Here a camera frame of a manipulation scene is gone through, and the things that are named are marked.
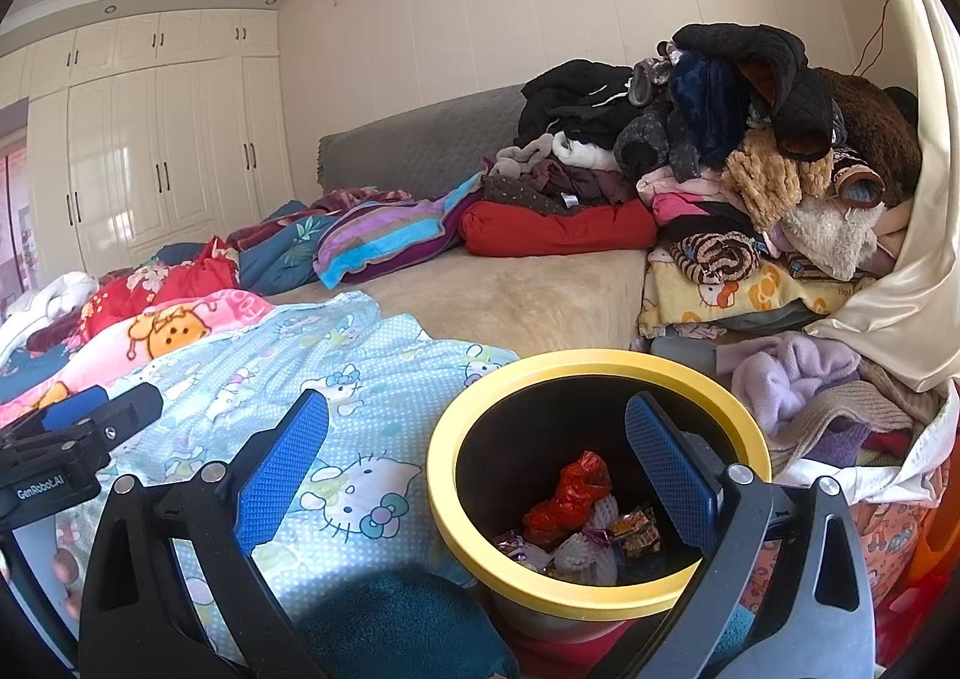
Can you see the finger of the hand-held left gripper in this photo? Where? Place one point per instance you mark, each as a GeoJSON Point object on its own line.
{"type": "Point", "coordinates": [127, 416]}
{"type": "Point", "coordinates": [67, 407]}

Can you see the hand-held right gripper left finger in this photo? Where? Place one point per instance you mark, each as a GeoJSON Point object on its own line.
{"type": "Point", "coordinates": [281, 469]}

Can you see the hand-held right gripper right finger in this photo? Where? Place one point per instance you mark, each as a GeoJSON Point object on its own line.
{"type": "Point", "coordinates": [671, 476]}

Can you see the red plastic bag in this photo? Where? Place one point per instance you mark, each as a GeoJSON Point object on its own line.
{"type": "Point", "coordinates": [570, 499]}

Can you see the short white foam fruit net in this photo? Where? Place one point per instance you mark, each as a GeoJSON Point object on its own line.
{"type": "Point", "coordinates": [581, 555]}

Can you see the yellow rimmed black trash bin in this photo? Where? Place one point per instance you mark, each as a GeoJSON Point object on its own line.
{"type": "Point", "coordinates": [465, 439]}

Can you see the person's left hand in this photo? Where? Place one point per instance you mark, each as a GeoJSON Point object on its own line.
{"type": "Point", "coordinates": [66, 570]}

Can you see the white garment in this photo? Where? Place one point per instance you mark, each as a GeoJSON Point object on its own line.
{"type": "Point", "coordinates": [45, 308]}

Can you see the pink bear print blanket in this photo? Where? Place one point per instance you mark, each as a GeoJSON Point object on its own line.
{"type": "Point", "coordinates": [187, 326]}

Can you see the blue cat print blanket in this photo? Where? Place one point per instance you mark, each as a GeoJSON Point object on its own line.
{"type": "Point", "coordinates": [360, 379]}

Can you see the red floral quilt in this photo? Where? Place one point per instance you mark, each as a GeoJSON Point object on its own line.
{"type": "Point", "coordinates": [172, 281]}

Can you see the lavender fleece garment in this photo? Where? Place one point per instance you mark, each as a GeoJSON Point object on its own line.
{"type": "Point", "coordinates": [795, 379]}

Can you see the brown knit garment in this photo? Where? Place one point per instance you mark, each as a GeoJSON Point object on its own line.
{"type": "Point", "coordinates": [847, 416]}

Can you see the teal cloth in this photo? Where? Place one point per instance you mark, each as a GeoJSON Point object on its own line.
{"type": "Point", "coordinates": [397, 626]}

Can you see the yellow cartoon print blanket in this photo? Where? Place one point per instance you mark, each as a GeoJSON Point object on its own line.
{"type": "Point", "coordinates": [750, 296]}

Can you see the pink cat print door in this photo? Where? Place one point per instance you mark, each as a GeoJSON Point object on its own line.
{"type": "Point", "coordinates": [13, 214]}

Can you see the blue leaf print quilt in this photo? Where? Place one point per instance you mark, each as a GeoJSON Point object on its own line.
{"type": "Point", "coordinates": [277, 244]}

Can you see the pink printed cloth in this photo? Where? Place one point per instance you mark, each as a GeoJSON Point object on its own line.
{"type": "Point", "coordinates": [889, 544]}

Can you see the purple striped pillow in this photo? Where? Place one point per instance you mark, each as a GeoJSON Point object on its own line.
{"type": "Point", "coordinates": [390, 236]}

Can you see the red pillow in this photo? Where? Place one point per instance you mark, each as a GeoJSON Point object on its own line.
{"type": "Point", "coordinates": [562, 229]}

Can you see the cream wardrobe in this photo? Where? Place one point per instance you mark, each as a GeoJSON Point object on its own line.
{"type": "Point", "coordinates": [172, 139]}

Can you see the maroon patterned blanket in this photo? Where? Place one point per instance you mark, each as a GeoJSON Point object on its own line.
{"type": "Point", "coordinates": [360, 198]}

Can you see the pile of clothes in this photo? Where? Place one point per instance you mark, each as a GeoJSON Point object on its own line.
{"type": "Point", "coordinates": [712, 147]}

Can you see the cream curtain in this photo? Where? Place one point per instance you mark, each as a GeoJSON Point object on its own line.
{"type": "Point", "coordinates": [922, 236]}

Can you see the grey quilted headboard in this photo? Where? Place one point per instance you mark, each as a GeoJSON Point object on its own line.
{"type": "Point", "coordinates": [420, 139]}

